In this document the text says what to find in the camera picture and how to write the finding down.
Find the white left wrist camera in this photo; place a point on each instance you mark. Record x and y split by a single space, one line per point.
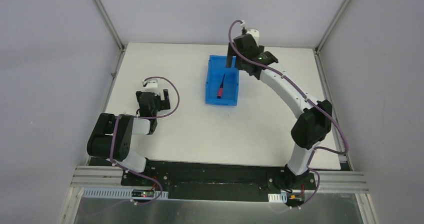
150 85

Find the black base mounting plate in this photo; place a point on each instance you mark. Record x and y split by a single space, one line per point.
209 182

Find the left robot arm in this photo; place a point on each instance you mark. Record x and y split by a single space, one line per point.
112 136

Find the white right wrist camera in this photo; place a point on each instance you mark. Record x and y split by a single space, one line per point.
254 33

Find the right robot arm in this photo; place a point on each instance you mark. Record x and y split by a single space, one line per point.
312 116

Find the aluminium frame rail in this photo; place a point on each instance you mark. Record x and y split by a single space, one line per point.
110 177

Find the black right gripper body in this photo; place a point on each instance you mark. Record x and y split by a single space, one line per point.
238 50

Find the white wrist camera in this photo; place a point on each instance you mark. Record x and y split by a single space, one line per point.
150 85
254 33

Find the blue plastic bin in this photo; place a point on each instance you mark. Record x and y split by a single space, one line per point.
216 70

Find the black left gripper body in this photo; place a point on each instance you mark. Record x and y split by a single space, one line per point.
158 104

